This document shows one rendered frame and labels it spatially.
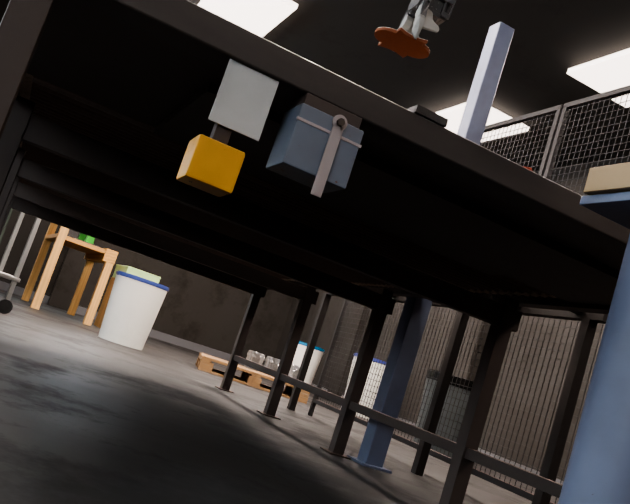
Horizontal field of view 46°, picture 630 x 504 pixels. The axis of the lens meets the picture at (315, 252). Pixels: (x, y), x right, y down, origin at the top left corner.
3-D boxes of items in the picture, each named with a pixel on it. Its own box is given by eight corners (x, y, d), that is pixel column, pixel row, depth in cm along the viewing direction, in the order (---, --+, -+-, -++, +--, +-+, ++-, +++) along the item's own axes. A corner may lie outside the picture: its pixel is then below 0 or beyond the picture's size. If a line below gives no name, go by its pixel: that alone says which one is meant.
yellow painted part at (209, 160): (232, 194, 131) (274, 73, 135) (184, 175, 128) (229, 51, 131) (220, 198, 139) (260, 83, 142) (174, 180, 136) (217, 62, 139)
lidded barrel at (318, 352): (300, 390, 1001) (314, 347, 1010) (316, 397, 958) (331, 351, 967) (270, 381, 981) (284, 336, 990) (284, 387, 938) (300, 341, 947)
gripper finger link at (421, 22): (440, 40, 166) (444, 13, 171) (418, 27, 164) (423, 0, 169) (432, 49, 168) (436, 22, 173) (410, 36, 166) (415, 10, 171)
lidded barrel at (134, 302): (151, 354, 701) (174, 288, 711) (96, 337, 683) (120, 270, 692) (142, 348, 751) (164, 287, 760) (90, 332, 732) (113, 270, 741)
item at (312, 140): (344, 207, 138) (373, 117, 141) (277, 178, 133) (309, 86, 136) (320, 210, 149) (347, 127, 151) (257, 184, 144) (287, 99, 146)
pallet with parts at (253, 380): (293, 395, 801) (302, 366, 805) (310, 405, 724) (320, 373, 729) (191, 363, 778) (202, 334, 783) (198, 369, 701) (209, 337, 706)
